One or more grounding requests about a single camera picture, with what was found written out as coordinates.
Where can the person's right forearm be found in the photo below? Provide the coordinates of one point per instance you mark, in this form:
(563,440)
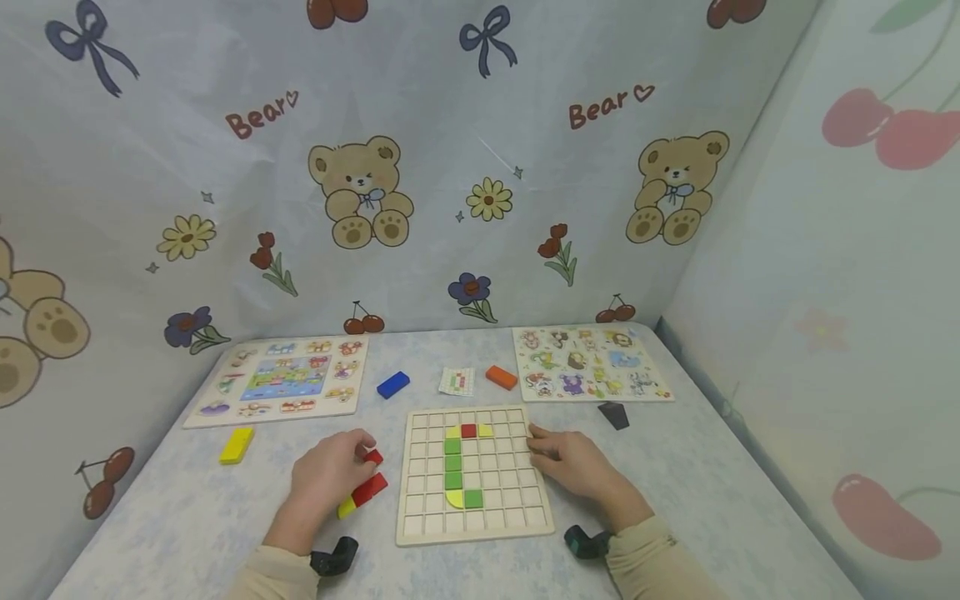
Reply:
(652,558)

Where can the person's right fingers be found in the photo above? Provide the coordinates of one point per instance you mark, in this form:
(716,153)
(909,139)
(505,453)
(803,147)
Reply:
(546,448)

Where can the small yellow block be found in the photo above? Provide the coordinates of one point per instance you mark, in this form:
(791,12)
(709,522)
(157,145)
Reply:
(346,507)

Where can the blue rectangular block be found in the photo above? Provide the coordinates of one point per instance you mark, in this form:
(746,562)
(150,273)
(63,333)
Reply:
(393,384)

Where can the black block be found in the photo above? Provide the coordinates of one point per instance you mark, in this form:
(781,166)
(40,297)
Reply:
(614,415)

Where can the small pattern card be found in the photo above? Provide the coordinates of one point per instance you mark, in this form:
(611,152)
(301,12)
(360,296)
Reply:
(457,381)

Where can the yellow rectangular block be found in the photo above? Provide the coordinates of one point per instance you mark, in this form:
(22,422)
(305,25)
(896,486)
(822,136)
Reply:
(237,445)

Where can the vehicle peg puzzle board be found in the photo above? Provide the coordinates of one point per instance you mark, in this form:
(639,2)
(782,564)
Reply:
(285,379)

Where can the long red block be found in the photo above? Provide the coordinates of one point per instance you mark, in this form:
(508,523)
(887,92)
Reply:
(370,489)

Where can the person's left hand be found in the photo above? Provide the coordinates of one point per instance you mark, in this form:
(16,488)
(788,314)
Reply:
(326,479)

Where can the black wrist band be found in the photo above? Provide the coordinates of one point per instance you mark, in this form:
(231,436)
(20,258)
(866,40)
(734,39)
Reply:
(335,557)
(589,542)

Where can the orange rectangular block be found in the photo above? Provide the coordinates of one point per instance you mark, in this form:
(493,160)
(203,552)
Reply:
(501,377)

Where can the person's right hand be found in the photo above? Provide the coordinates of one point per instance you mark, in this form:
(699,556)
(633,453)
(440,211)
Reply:
(581,471)

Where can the person's left forearm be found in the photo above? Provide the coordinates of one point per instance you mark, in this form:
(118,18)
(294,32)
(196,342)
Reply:
(281,567)

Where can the wooden grid board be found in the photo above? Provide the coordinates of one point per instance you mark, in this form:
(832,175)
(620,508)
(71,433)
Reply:
(495,483)

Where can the person's left fingers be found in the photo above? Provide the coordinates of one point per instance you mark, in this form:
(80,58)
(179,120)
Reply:
(356,454)

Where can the small red block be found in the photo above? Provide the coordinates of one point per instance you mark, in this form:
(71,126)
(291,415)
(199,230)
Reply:
(373,457)

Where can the animal peg puzzle board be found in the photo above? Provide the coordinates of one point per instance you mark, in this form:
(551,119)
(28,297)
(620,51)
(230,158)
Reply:
(589,363)

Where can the green square tile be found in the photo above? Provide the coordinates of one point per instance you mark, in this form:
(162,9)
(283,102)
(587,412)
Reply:
(453,481)
(452,463)
(473,498)
(452,446)

